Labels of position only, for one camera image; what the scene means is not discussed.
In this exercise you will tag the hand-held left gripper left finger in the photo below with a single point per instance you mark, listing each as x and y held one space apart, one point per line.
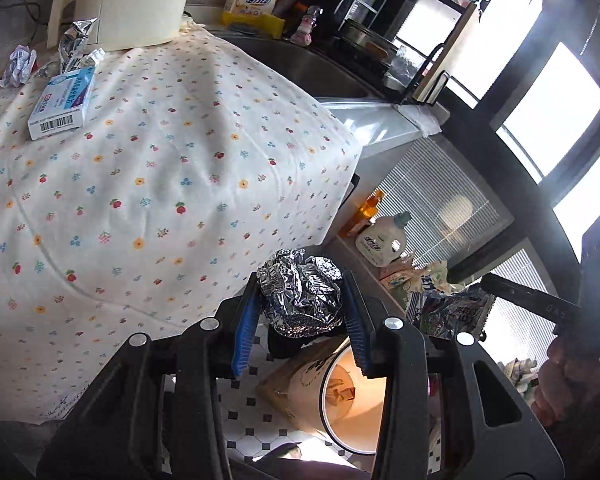
245 330

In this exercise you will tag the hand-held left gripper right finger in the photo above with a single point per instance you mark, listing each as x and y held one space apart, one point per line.
361 325

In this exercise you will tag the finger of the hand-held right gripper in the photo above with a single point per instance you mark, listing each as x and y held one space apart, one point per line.
530 297

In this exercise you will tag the brown paper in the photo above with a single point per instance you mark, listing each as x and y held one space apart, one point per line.
341 390

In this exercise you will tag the foil ball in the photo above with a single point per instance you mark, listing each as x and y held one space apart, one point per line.
300 290

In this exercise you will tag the white trash bin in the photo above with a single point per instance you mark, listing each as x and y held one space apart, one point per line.
350 425

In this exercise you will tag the person's right hand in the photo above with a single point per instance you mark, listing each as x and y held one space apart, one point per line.
575 385

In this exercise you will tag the cardboard box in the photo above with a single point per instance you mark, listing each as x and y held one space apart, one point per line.
272 390

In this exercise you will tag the dark printed plastic bag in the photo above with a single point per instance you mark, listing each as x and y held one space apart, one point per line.
455 312

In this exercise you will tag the white detergent bottle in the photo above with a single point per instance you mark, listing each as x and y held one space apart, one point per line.
382 242

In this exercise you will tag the yellow green packet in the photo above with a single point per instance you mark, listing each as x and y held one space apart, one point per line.
432 277

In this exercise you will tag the orange bottle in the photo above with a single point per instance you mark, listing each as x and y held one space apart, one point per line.
367 212

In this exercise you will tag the white slatted window blind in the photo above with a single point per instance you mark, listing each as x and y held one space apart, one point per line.
445 200

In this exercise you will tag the floral white tablecloth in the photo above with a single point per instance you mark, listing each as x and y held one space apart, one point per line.
155 160

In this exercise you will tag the white cabinet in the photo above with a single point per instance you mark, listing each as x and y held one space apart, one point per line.
370 120

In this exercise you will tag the pale cutting board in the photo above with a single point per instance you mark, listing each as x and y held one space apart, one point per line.
452 55

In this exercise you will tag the steel sink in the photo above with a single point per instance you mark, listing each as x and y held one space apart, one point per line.
300 67

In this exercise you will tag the steel pot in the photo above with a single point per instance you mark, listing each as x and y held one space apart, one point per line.
367 42

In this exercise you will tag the white blue medicine box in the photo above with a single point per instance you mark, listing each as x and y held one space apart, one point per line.
60 105

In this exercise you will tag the small pink bottle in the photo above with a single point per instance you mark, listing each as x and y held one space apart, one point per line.
306 25

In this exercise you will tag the black dish rack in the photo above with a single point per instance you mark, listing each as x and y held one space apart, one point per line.
410 10

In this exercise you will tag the large crumpled foil piece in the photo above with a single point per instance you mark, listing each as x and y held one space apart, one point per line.
77 42

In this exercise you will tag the white air fryer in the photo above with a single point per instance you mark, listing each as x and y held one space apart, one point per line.
130 5

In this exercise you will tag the crumpled white paper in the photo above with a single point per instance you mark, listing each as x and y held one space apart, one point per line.
17 67

